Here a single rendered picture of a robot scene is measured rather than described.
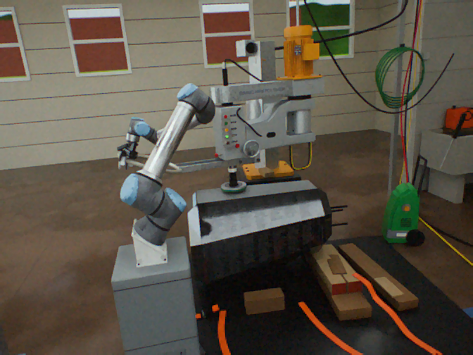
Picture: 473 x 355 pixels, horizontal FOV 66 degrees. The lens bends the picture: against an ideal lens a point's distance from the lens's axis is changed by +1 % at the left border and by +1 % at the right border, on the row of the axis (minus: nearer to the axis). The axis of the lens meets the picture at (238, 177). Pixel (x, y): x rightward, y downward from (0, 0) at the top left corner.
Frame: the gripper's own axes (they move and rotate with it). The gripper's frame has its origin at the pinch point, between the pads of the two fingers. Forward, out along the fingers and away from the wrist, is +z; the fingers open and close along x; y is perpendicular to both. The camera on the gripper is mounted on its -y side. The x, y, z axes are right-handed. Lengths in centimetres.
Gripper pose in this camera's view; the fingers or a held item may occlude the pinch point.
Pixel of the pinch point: (122, 167)
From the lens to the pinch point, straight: 270.4
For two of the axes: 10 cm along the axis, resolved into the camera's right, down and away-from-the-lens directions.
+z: -2.9, 9.5, 1.2
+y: 7.7, 3.1, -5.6
